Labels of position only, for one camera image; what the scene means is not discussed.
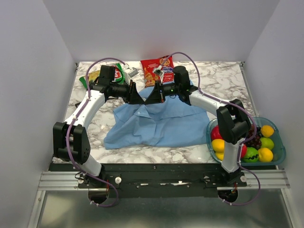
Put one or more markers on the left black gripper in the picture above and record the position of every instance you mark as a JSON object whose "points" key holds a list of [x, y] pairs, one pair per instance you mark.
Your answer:
{"points": [[132, 96]]}

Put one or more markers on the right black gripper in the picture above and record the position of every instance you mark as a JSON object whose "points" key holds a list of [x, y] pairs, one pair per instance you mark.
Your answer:
{"points": [[156, 96]]}

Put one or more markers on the light blue shirt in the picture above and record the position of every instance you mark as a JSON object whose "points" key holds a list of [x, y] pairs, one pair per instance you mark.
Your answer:
{"points": [[170, 124]]}

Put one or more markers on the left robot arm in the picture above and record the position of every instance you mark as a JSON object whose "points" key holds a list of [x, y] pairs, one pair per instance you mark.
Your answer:
{"points": [[70, 139]]}

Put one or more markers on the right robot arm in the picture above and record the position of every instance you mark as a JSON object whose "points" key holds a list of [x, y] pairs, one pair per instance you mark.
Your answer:
{"points": [[233, 121]]}

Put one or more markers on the green chips bag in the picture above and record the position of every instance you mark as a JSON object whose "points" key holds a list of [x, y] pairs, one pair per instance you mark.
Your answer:
{"points": [[92, 77]]}

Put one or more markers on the red dragon fruit toy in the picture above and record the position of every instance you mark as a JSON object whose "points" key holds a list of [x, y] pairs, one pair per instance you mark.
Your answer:
{"points": [[215, 134]]}

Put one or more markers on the yellow lemon upper left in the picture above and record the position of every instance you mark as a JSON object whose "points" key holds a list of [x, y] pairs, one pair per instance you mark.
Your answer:
{"points": [[218, 145]]}

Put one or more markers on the yellow lemon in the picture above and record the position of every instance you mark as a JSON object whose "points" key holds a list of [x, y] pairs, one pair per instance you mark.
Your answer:
{"points": [[267, 131], [265, 155], [218, 145], [220, 155]]}

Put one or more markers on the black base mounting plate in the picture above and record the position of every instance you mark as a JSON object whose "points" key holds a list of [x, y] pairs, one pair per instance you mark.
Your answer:
{"points": [[163, 181]]}

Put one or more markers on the yellow lemon lower left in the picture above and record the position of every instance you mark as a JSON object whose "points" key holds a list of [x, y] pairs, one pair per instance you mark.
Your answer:
{"points": [[220, 155]]}

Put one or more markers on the red apple toy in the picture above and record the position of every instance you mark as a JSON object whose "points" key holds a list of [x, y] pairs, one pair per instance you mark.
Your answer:
{"points": [[243, 151]]}

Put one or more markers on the dark purple grape bunch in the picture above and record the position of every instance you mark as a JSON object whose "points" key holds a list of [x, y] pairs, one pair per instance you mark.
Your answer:
{"points": [[255, 141]]}

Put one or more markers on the green lime lower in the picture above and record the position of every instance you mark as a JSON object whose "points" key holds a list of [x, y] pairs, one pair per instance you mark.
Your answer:
{"points": [[251, 155]]}

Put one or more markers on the green lime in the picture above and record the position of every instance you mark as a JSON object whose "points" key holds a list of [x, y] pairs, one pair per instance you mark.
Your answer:
{"points": [[251, 155], [267, 143]]}

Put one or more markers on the yellow lemon back right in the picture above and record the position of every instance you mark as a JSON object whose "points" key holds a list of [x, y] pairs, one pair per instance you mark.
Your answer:
{"points": [[267, 131]]}

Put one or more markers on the green lime upper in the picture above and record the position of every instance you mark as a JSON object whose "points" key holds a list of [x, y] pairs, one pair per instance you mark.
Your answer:
{"points": [[267, 143]]}

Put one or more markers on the teal plastic fruit container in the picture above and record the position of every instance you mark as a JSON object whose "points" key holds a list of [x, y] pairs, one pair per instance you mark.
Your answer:
{"points": [[278, 151]]}

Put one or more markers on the yellow lemon front right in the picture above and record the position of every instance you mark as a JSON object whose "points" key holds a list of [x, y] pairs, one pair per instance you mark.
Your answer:
{"points": [[265, 155]]}

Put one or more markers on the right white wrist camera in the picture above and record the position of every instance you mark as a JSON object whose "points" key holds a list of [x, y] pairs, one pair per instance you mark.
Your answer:
{"points": [[159, 74]]}

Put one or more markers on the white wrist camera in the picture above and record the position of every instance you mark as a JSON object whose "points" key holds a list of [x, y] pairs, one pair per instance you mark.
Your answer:
{"points": [[131, 72], [159, 74]]}

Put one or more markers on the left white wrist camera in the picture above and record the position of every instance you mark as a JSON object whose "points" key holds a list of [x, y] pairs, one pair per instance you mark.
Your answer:
{"points": [[131, 72]]}

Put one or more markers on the aluminium rail frame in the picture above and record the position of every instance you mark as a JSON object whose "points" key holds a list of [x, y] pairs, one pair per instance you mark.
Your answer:
{"points": [[66, 181]]}

